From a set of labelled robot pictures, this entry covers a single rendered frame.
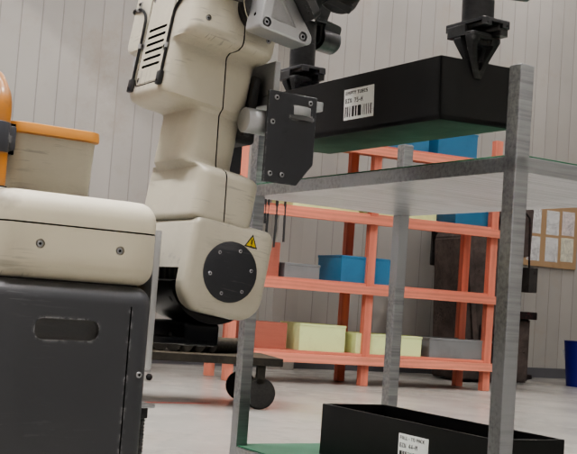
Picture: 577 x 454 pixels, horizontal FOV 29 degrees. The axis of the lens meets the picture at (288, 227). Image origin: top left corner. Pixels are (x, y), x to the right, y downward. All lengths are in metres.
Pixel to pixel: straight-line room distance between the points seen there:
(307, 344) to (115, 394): 8.07
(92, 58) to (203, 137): 9.02
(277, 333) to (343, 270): 0.82
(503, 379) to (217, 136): 0.63
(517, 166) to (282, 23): 0.45
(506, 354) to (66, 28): 9.31
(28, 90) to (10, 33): 0.55
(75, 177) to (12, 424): 0.42
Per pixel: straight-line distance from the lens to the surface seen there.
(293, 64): 2.43
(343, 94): 2.16
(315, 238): 11.85
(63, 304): 1.57
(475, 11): 1.99
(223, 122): 1.93
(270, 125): 1.90
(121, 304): 1.61
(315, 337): 9.68
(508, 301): 1.82
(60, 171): 1.75
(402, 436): 2.25
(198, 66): 1.90
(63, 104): 10.74
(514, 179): 1.83
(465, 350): 10.42
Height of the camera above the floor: 0.68
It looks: 4 degrees up
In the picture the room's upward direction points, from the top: 4 degrees clockwise
